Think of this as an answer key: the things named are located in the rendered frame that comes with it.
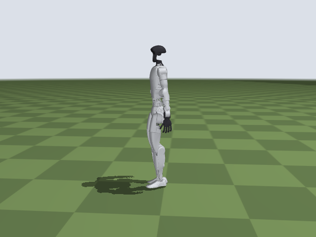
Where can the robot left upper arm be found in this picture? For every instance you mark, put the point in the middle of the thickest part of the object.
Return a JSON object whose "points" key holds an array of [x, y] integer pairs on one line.
{"points": [[162, 73]]}

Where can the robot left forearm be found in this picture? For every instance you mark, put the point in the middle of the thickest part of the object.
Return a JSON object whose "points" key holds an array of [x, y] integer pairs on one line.
{"points": [[165, 101]]}

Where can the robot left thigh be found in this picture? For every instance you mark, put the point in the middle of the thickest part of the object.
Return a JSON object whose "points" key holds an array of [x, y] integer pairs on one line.
{"points": [[155, 131]]}

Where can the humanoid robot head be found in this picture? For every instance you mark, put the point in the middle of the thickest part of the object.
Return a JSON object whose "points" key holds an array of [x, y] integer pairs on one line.
{"points": [[157, 50]]}

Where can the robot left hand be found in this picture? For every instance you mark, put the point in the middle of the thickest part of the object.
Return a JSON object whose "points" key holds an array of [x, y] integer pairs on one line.
{"points": [[166, 124]]}

